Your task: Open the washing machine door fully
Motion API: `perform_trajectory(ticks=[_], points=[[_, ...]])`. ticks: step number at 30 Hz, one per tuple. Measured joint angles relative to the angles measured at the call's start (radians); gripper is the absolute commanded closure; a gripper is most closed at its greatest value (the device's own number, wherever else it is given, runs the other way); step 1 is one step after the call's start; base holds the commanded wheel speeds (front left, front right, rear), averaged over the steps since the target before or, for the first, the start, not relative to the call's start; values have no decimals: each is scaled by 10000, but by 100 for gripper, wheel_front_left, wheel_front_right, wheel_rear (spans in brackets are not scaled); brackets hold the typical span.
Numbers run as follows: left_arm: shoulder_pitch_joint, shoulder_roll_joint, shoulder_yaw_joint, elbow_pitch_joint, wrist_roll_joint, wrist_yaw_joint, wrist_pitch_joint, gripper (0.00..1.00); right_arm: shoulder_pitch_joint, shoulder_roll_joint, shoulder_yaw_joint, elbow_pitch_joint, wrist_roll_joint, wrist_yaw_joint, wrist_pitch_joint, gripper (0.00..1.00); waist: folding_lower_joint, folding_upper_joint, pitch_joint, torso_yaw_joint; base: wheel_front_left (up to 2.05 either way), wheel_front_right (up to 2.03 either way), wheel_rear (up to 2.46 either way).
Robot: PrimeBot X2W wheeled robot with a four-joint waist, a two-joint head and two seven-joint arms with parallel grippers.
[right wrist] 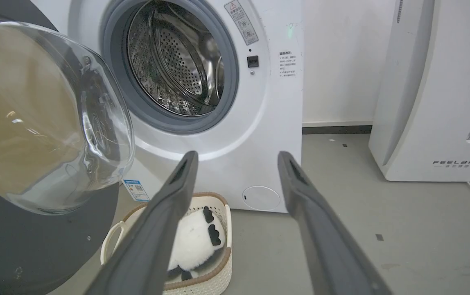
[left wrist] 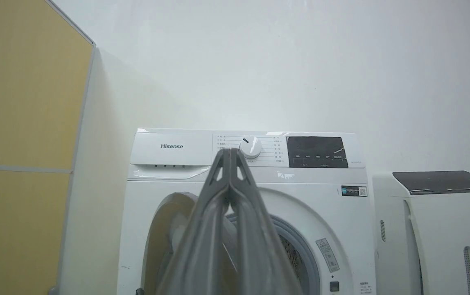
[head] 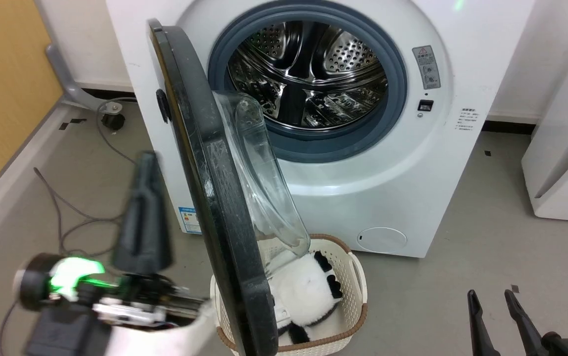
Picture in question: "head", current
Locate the white brown-rimmed laundry basket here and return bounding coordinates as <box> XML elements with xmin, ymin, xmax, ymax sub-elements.
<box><xmin>210</xmin><ymin>233</ymin><xmax>368</xmax><ymax>356</ymax></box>

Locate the white cabinet appliance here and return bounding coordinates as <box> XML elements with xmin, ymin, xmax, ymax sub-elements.
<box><xmin>521</xmin><ymin>20</ymin><xmax>568</xmax><ymax>224</ymax></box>

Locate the round white filter cover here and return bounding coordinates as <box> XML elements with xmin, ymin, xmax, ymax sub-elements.
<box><xmin>357</xmin><ymin>227</ymin><xmax>408</xmax><ymax>255</ymax></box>

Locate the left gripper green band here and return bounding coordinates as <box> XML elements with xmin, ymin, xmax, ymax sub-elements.
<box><xmin>15</xmin><ymin>151</ymin><xmax>206</xmax><ymax>329</ymax></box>

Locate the grey warning sticker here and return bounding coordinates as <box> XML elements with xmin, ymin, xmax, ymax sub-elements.
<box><xmin>412</xmin><ymin>45</ymin><xmax>441</xmax><ymax>90</ymax></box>

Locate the small printed text label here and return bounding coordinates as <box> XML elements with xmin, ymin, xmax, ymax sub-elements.
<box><xmin>455</xmin><ymin>107</ymin><xmax>480</xmax><ymax>134</ymax></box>

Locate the black-rimmed glass washer door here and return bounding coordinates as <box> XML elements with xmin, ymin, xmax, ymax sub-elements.
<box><xmin>146</xmin><ymin>19</ymin><xmax>312</xmax><ymax>356</ymax></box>

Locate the black caster wheel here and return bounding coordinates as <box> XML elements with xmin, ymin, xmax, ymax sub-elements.
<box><xmin>101</xmin><ymin>101</ymin><xmax>126</xmax><ymax>132</ymax></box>

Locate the grey metal stand leg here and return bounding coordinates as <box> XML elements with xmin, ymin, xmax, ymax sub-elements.
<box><xmin>45</xmin><ymin>44</ymin><xmax>139</xmax><ymax>112</ymax></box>

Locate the grey rubber door gasket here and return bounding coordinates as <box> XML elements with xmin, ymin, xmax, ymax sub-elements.
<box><xmin>208</xmin><ymin>12</ymin><xmax>408</xmax><ymax>164</ymax></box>

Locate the blue energy label sticker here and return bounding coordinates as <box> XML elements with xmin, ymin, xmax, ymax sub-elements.
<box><xmin>179</xmin><ymin>206</ymin><xmax>202</xmax><ymax>235</ymax></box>

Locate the yellow wooden panel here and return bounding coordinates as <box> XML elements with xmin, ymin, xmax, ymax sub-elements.
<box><xmin>0</xmin><ymin>0</ymin><xmax>64</xmax><ymax>211</ymax></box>

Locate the white front-load washing machine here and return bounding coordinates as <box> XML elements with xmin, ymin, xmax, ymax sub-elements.
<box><xmin>105</xmin><ymin>0</ymin><xmax>537</xmax><ymax>259</ymax></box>

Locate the thin grey floor cable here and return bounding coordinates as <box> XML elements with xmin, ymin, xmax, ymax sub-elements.
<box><xmin>95</xmin><ymin>97</ymin><xmax>139</xmax><ymax>165</ymax></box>
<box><xmin>0</xmin><ymin>167</ymin><xmax>126</xmax><ymax>356</ymax></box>

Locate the stainless steel washer drum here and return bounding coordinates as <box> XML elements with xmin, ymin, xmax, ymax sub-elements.
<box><xmin>227</xmin><ymin>21</ymin><xmax>388</xmax><ymax>130</ymax></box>

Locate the black and white panda plush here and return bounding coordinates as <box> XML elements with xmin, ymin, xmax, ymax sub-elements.
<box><xmin>267</xmin><ymin>251</ymin><xmax>344</xmax><ymax>345</ymax></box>

